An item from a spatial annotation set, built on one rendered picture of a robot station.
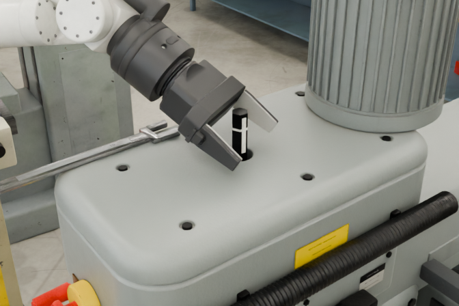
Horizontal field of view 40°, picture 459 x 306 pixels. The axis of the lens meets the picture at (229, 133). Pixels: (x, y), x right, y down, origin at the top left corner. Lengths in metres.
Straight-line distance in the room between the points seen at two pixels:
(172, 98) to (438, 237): 0.51
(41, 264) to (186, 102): 2.96
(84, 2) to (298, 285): 0.42
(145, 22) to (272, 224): 0.29
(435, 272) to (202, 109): 0.50
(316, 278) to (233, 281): 0.10
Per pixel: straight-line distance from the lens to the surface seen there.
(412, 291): 1.08
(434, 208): 0.90
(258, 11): 6.62
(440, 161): 1.10
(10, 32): 0.88
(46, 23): 0.88
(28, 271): 3.64
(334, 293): 0.90
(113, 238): 0.69
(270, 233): 0.71
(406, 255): 1.02
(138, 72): 0.78
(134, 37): 0.78
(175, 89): 0.76
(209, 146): 0.75
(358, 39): 0.83
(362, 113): 0.87
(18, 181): 0.78
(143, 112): 5.08
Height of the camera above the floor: 2.31
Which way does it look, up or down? 29 degrees down
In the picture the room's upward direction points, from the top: straight up
